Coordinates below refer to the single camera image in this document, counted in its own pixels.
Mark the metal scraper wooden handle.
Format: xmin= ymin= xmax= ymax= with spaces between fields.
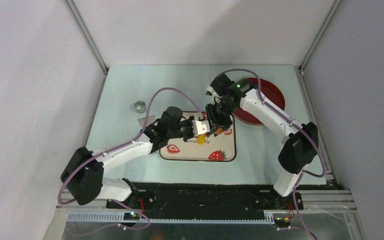
xmin=137 ymin=115 xmax=156 ymax=127

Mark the strawberry pattern white tray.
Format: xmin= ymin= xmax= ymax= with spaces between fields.
xmin=159 ymin=124 xmax=237 ymax=162

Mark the round red plate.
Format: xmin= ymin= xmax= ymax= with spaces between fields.
xmin=231 ymin=77 xmax=286 ymax=126

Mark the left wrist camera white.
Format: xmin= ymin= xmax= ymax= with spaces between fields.
xmin=191 ymin=116 xmax=210 ymax=137

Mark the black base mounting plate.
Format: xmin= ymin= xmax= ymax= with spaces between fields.
xmin=125 ymin=182 xmax=304 ymax=221

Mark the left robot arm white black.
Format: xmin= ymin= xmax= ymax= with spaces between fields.
xmin=57 ymin=106 xmax=205 ymax=208

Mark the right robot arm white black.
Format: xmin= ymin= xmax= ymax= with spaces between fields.
xmin=205 ymin=73 xmax=318 ymax=209

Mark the round metal cutter ring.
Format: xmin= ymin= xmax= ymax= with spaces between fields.
xmin=133 ymin=100 xmax=147 ymax=114

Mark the yellow dough piece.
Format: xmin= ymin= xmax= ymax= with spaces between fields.
xmin=196 ymin=134 xmax=209 ymax=145

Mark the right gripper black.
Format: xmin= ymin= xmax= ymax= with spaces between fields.
xmin=205 ymin=99 xmax=237 ymax=137

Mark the aluminium frame rail front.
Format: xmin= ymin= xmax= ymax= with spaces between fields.
xmin=55 ymin=190 xmax=358 ymax=224

